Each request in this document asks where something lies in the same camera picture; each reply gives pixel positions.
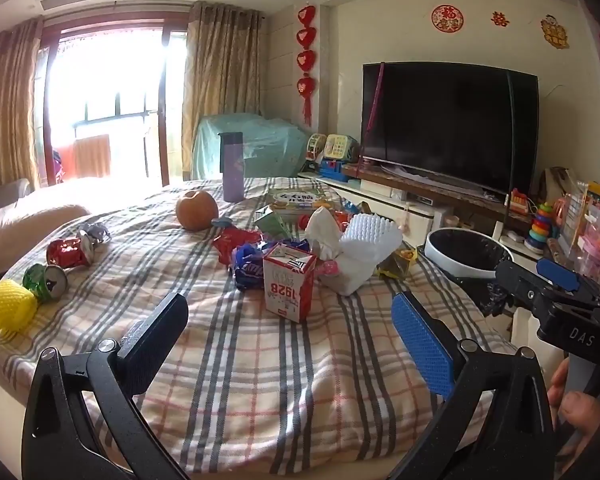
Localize beige paper bag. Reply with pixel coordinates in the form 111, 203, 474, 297
539, 166, 581, 207

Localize children's book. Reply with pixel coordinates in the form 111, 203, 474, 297
265, 186, 343, 216

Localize white trash bin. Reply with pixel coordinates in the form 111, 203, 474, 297
424, 227, 516, 281

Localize green carton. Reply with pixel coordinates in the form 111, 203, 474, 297
254, 205, 293, 238

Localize beige sofa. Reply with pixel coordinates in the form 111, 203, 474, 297
0, 177, 91, 281

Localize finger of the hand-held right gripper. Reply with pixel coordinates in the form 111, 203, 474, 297
536, 256, 600, 307
495, 258, 581, 312

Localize purple bottle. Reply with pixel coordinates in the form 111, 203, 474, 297
218, 131, 245, 203

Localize black television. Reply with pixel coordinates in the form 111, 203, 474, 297
361, 61, 540, 196

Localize plaid blanket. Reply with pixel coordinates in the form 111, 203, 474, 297
0, 176, 518, 476

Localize yellow foam fruit net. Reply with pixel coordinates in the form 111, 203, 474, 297
0, 280, 38, 333

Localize yellow snack wrapper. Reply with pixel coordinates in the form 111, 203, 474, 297
377, 247, 418, 281

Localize teal dust cover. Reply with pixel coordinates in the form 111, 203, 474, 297
192, 114, 311, 181

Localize blue snack wrapper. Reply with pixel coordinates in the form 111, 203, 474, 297
231, 242, 268, 291

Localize white foam fruit net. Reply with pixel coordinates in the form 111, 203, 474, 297
337, 212, 403, 262

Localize cartoon wall sticker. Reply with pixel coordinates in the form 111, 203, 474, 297
540, 14, 570, 50

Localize red snack wrapper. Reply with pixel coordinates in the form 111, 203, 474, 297
212, 225, 263, 266

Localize crushed green can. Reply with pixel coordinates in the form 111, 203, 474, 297
22, 263, 70, 303

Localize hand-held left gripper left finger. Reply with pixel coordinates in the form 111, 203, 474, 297
21, 291, 190, 480

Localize orange towel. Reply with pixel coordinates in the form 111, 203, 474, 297
72, 134, 112, 178

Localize red toy phone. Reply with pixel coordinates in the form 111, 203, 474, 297
510, 189, 533, 216

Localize beige curtain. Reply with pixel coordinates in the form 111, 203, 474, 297
0, 17, 43, 188
181, 1, 266, 181

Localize red and white carton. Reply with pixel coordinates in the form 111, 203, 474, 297
262, 242, 317, 323

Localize black bin liner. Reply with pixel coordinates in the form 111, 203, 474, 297
432, 230, 513, 317

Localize blue toy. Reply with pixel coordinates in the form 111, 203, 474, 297
300, 159, 351, 182

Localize crushed red can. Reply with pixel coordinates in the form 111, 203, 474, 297
46, 237, 95, 270

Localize white tissue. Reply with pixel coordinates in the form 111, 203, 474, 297
305, 206, 381, 297

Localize round red paper decoration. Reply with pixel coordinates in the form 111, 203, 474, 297
431, 5, 465, 32

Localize apple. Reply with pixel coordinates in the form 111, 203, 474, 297
175, 190, 220, 232

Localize yellow toy wheel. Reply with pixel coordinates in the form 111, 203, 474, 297
305, 133, 327, 161

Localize person's right hand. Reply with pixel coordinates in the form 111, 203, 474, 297
547, 358, 600, 467

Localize rainbow stacking ring toy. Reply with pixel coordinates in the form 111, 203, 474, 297
524, 202, 556, 253

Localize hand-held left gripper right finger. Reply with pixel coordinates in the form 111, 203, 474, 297
387, 291, 556, 480

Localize pink plastic toy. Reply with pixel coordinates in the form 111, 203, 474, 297
551, 196, 573, 226

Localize silver foil wrapper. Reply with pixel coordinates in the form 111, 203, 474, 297
77, 222, 112, 251

